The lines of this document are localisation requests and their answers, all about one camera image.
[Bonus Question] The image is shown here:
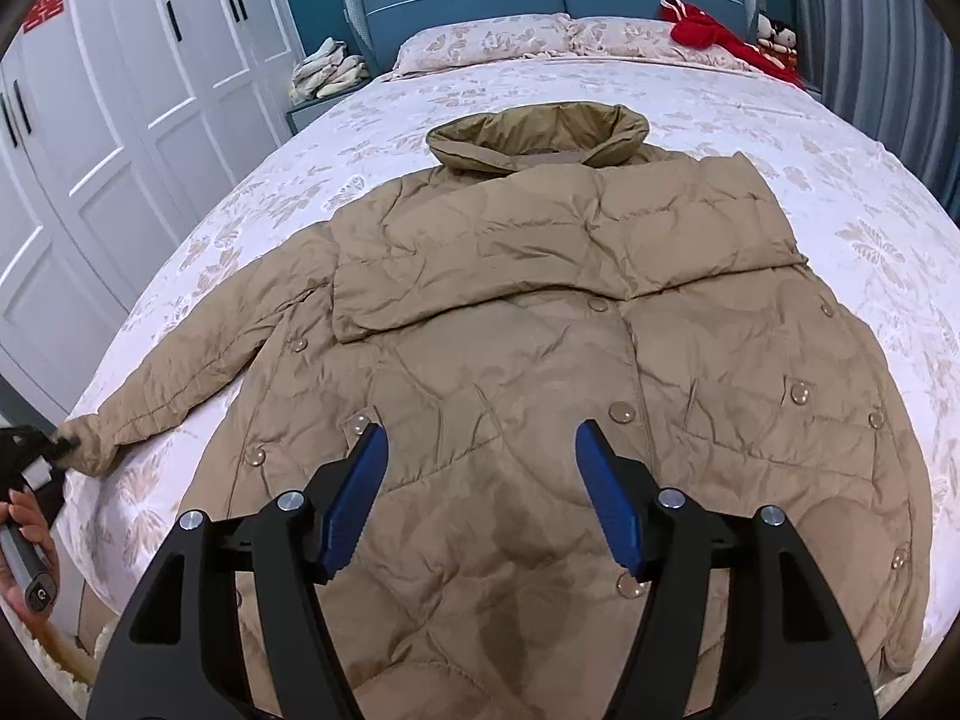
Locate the person's left hand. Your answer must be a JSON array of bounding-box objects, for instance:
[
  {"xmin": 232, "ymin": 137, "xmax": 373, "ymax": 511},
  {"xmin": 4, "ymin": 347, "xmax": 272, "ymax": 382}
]
[{"xmin": 0, "ymin": 486, "xmax": 61, "ymax": 620}]

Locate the white wardrobe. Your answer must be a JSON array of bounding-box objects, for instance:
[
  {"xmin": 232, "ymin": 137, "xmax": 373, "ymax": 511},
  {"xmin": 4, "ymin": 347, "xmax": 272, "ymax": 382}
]
[{"xmin": 0, "ymin": 0, "xmax": 307, "ymax": 421}]

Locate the tan puffer jacket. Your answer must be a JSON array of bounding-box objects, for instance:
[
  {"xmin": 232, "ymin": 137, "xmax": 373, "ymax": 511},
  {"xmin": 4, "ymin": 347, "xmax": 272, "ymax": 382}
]
[{"xmin": 54, "ymin": 105, "xmax": 935, "ymax": 720}]

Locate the floral pillow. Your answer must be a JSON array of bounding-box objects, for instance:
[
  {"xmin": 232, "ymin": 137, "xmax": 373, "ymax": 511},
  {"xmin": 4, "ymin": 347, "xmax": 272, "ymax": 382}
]
[
  {"xmin": 564, "ymin": 15, "xmax": 751, "ymax": 70},
  {"xmin": 393, "ymin": 13, "xmax": 577, "ymax": 77}
]

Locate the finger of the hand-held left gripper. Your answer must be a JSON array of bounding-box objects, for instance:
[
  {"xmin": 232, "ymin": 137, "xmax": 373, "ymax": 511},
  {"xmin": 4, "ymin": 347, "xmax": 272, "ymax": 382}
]
[{"xmin": 43, "ymin": 427, "xmax": 85, "ymax": 462}]

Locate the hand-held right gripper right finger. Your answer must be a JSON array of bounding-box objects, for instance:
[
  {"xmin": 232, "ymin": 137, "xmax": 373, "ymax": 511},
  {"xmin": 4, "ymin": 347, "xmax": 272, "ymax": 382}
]
[{"xmin": 573, "ymin": 420, "xmax": 880, "ymax": 720}]

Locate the stack of folded cloths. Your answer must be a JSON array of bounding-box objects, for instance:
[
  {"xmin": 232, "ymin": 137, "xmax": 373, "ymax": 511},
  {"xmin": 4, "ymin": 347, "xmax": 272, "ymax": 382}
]
[{"xmin": 290, "ymin": 37, "xmax": 371, "ymax": 107}]

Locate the red paper decoration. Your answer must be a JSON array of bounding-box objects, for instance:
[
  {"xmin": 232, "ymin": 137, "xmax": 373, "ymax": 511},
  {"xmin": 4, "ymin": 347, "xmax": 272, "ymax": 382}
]
[{"xmin": 21, "ymin": 0, "xmax": 65, "ymax": 35}]

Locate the white floral bedspread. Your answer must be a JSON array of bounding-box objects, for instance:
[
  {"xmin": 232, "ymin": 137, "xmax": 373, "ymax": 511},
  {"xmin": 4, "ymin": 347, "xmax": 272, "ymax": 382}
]
[{"xmin": 61, "ymin": 52, "xmax": 960, "ymax": 698}]

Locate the blue nightstand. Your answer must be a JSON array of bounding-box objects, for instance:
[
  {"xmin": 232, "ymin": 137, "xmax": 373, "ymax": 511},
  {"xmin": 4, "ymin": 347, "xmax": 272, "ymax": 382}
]
[{"xmin": 286, "ymin": 79, "xmax": 376, "ymax": 140}]

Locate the red garment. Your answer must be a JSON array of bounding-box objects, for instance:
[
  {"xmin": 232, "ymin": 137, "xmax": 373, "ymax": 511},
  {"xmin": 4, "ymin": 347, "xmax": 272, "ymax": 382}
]
[{"xmin": 658, "ymin": 0, "xmax": 805, "ymax": 89}]

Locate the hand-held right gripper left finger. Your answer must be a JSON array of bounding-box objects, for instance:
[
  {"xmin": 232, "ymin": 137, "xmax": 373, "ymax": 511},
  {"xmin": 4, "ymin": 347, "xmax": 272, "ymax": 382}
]
[{"xmin": 86, "ymin": 422, "xmax": 391, "ymax": 720}]

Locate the stuffed toy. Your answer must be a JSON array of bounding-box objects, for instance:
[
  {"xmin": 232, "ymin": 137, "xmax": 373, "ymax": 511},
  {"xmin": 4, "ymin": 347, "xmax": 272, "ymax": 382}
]
[{"xmin": 753, "ymin": 9, "xmax": 800, "ymax": 74}]

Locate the grey curtain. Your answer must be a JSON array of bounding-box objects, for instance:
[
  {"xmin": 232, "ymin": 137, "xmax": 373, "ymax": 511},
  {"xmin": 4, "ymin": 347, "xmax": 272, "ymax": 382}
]
[{"xmin": 786, "ymin": 0, "xmax": 960, "ymax": 185}]

